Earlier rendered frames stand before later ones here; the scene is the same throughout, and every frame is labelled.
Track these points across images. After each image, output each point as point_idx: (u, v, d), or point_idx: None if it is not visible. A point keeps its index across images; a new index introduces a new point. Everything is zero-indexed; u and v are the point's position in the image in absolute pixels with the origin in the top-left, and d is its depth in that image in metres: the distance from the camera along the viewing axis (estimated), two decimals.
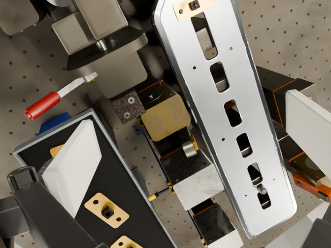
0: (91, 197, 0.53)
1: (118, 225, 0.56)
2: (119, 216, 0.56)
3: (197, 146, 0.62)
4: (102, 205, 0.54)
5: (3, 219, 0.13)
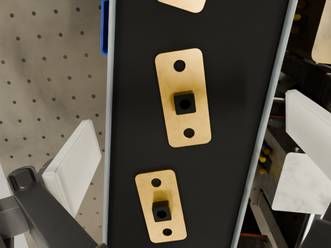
0: (180, 50, 0.24)
1: (181, 143, 0.27)
2: (195, 127, 0.26)
3: None
4: (184, 82, 0.25)
5: (3, 219, 0.13)
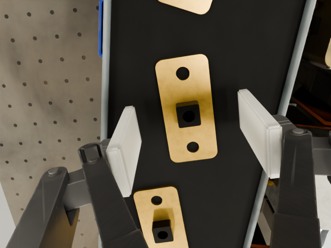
0: (183, 56, 0.21)
1: (183, 159, 0.24)
2: (199, 141, 0.24)
3: None
4: (188, 91, 0.22)
5: (74, 189, 0.14)
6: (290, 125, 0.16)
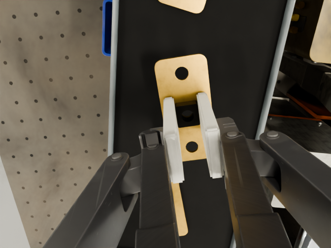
0: (182, 56, 0.21)
1: (182, 158, 0.24)
2: (198, 140, 0.24)
3: None
4: (187, 91, 0.22)
5: (137, 173, 0.15)
6: (234, 127, 0.17)
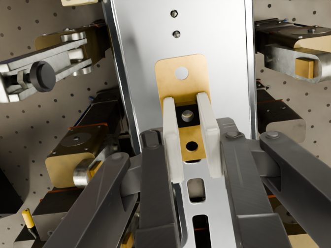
0: (182, 56, 0.21)
1: (182, 158, 0.24)
2: (198, 140, 0.24)
3: None
4: (187, 91, 0.22)
5: (137, 173, 0.15)
6: (234, 127, 0.17)
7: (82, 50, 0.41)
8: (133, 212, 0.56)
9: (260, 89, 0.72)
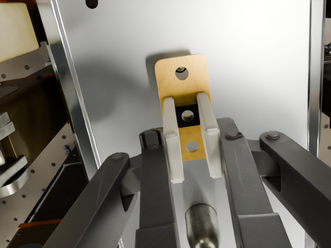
0: (182, 56, 0.21)
1: (182, 158, 0.24)
2: (198, 140, 0.24)
3: None
4: (187, 91, 0.22)
5: (137, 173, 0.15)
6: (234, 127, 0.17)
7: (0, 150, 0.21)
8: None
9: None
